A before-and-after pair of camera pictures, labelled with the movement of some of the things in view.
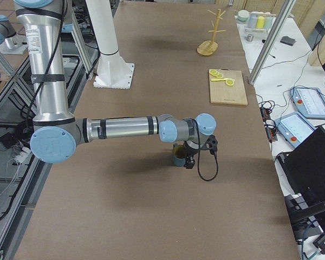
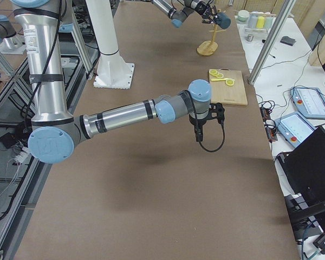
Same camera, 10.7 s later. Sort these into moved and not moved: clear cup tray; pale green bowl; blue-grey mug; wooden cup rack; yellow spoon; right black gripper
Moved: blue-grey mug; right black gripper
Not moved: pale green bowl; yellow spoon; wooden cup rack; clear cup tray
